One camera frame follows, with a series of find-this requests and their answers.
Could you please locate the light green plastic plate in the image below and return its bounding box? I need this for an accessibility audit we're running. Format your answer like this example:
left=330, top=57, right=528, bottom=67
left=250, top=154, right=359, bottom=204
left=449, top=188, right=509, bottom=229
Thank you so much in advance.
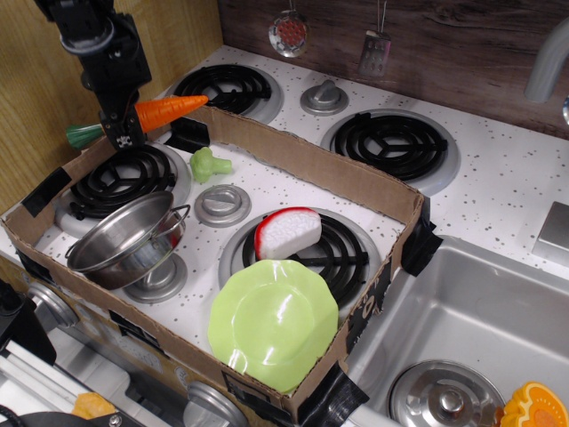
left=207, top=260, right=339, bottom=393

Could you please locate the orange toy fruit half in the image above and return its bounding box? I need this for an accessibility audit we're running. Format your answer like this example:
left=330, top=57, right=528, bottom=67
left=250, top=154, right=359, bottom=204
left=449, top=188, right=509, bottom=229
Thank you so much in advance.
left=500, top=382, right=568, bottom=427

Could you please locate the back right black burner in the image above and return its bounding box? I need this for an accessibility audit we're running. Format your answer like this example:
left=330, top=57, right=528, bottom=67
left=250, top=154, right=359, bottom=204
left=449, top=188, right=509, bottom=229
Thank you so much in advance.
left=325, top=112, right=449, bottom=181

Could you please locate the silver oven dial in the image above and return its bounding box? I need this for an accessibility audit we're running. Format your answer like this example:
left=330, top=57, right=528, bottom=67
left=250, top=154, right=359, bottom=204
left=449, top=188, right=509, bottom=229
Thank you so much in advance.
left=28, top=282, right=79, bottom=333
left=183, top=381, right=249, bottom=427

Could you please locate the green toy broccoli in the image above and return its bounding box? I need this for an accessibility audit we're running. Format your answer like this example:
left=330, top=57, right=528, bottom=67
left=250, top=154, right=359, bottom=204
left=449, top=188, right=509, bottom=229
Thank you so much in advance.
left=189, top=147, right=232, bottom=183

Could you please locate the yellow toy piece bottom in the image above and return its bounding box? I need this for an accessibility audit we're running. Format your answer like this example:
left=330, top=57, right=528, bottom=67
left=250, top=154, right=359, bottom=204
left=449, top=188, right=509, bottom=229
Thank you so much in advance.
left=71, top=392, right=116, bottom=420

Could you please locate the hanging metal strainer spoon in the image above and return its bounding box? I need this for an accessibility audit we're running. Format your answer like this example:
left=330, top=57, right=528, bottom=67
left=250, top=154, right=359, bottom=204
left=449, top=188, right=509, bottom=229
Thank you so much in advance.
left=268, top=1, right=310, bottom=59

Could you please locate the front right black burner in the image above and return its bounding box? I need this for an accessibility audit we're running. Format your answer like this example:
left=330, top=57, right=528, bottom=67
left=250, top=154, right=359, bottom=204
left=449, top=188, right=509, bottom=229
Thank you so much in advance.
left=242, top=213, right=370, bottom=303

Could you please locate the front left black burner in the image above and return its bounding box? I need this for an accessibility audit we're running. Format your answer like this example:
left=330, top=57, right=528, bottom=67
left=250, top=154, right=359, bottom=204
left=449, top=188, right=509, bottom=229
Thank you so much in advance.
left=68, top=145, right=177, bottom=220

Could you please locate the silver knob centre front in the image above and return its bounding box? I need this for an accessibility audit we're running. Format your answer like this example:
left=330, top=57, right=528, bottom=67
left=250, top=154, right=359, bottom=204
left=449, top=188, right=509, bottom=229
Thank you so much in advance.
left=194, top=184, right=252, bottom=228

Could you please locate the silver sink basin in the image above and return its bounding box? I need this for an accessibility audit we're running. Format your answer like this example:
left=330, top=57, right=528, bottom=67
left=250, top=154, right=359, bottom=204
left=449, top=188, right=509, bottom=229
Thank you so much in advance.
left=347, top=237, right=568, bottom=426

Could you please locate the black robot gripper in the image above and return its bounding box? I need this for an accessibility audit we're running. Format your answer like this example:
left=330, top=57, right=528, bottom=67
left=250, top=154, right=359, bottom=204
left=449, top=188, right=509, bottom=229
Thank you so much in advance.
left=36, top=1, right=152, bottom=149

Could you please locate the hanging metal grater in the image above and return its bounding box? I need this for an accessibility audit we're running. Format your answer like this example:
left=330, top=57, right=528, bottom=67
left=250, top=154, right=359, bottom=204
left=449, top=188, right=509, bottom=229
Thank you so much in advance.
left=357, top=1, right=391, bottom=77

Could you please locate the red white toy cheese wedge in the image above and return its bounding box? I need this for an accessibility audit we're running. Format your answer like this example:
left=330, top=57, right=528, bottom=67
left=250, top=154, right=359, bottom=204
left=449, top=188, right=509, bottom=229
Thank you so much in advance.
left=253, top=207, right=323, bottom=260

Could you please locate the grey faucet handle block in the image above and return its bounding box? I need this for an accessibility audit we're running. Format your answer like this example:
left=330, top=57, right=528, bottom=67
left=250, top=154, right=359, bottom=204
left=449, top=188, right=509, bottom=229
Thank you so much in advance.
left=532, top=201, right=568, bottom=267

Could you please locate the silver pot lid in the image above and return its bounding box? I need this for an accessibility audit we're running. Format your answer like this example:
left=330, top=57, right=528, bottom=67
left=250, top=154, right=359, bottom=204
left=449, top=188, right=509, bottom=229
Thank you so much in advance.
left=388, top=359, right=505, bottom=426

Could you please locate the stainless steel pot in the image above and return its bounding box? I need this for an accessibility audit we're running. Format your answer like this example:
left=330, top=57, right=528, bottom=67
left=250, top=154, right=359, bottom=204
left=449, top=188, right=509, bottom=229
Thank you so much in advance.
left=66, top=191, right=190, bottom=290

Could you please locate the grey faucet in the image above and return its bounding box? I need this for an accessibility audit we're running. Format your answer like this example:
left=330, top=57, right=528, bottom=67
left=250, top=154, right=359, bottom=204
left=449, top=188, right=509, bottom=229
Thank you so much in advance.
left=525, top=19, right=568, bottom=103

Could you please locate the silver oven dial front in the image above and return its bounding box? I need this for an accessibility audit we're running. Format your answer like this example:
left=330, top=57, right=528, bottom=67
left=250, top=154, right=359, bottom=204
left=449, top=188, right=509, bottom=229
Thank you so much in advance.
left=183, top=381, right=249, bottom=427

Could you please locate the silver oven dial left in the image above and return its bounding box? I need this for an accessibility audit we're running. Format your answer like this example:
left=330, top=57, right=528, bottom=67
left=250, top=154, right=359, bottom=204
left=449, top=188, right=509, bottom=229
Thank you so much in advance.
left=28, top=282, right=79, bottom=333

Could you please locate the orange toy carrot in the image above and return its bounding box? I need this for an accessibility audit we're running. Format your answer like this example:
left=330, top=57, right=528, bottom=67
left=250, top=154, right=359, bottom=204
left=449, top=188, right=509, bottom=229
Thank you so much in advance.
left=66, top=95, right=209, bottom=149

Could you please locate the silver knob back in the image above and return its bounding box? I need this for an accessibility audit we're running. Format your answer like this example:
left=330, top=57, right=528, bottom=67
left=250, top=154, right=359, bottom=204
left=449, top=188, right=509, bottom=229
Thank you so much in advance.
left=300, top=79, right=349, bottom=117

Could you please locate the silver knob under pot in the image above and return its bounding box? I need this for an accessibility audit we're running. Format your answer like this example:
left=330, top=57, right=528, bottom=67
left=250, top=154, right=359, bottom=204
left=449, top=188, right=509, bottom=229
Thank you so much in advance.
left=124, top=254, right=188, bottom=304

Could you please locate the black device at left edge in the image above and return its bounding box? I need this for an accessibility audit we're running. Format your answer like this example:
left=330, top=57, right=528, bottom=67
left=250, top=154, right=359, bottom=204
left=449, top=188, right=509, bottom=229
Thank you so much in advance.
left=1, top=280, right=57, bottom=366

